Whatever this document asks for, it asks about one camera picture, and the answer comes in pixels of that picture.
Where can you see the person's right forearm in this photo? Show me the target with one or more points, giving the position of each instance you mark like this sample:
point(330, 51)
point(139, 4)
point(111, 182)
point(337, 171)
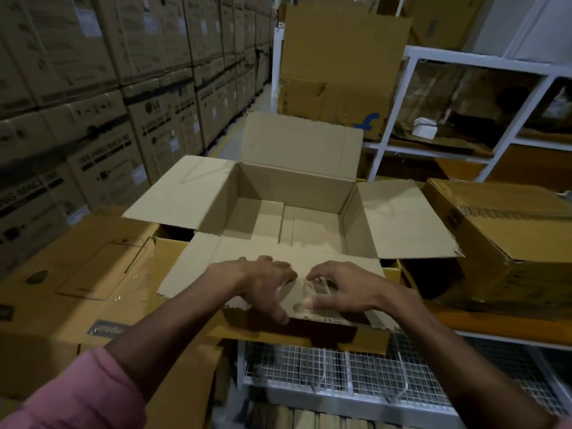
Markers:
point(451, 366)

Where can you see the person's right hand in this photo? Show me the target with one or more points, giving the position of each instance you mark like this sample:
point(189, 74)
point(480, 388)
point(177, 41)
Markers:
point(353, 288)

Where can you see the white metal shelf rack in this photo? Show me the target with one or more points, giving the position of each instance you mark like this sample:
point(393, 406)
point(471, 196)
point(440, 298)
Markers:
point(473, 58)

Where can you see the person's left thumb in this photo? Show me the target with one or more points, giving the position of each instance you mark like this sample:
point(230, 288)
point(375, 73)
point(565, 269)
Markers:
point(278, 310)

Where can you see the torn carton with blue mark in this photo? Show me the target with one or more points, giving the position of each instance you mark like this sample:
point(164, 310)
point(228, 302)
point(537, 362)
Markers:
point(330, 104)

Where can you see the person's right thumb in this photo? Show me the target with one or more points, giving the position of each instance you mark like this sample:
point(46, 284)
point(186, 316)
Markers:
point(321, 303)

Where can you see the orange shelf board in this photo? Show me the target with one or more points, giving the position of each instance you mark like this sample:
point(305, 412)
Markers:
point(491, 324)

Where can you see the stack of printed appliance cartons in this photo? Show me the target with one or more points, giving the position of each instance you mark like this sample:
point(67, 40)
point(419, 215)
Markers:
point(102, 84)

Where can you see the large brown labelled carton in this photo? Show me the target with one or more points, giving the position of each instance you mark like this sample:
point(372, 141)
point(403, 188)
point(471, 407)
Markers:
point(67, 308)

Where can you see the brown cardboard box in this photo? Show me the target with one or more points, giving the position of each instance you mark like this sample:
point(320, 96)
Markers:
point(440, 20)

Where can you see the clear packing tape strip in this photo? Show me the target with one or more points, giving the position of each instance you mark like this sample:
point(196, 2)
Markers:
point(318, 291)

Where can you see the taped closed brown carton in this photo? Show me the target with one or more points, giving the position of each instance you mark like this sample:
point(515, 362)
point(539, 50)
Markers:
point(514, 245)

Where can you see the person's left hand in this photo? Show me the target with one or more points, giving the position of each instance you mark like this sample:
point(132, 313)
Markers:
point(250, 279)

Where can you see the yellow-brown carton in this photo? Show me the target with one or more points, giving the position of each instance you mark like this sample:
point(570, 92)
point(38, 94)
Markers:
point(313, 341)

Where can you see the wooden pallet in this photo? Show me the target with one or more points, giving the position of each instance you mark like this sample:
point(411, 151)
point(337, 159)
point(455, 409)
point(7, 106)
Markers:
point(304, 419)

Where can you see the person's left forearm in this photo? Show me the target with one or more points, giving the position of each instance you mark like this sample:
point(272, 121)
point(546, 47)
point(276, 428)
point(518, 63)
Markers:
point(178, 321)

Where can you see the small white box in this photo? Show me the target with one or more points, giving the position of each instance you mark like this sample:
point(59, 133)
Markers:
point(423, 128)

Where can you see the large upright cardboard sheet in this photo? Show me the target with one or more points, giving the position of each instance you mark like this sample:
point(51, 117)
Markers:
point(344, 44)

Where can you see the pink sleeve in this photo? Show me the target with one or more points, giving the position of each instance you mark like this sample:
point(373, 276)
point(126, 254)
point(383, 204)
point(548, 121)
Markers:
point(76, 393)

